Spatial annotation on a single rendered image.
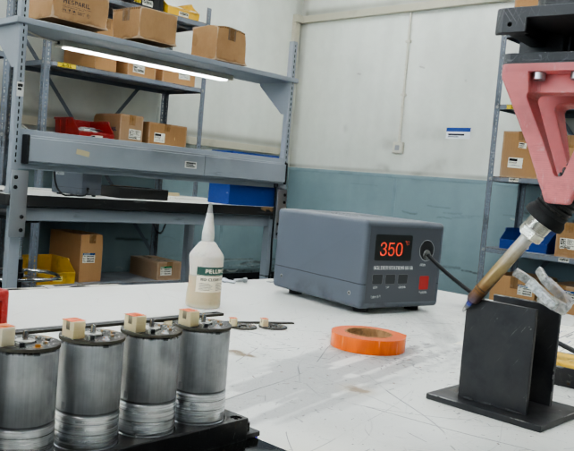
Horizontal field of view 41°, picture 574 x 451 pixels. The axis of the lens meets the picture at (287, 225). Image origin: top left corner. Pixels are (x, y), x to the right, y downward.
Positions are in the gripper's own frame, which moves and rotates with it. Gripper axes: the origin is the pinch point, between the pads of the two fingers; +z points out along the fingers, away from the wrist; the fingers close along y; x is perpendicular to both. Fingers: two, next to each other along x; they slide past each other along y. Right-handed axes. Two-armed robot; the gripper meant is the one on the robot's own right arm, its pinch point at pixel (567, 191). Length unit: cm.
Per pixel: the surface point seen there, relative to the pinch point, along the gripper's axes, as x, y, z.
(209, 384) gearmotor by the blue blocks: -6.6, 20.0, 10.5
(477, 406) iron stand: -3.4, 0.6, 13.2
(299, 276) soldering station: -36.6, -22.4, 10.6
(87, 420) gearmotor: -6.9, 25.8, 11.3
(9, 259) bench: -233, -101, 35
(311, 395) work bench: -11.5, 6.3, 13.9
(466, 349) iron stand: -5.1, -0.4, 10.2
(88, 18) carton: -231, -121, -55
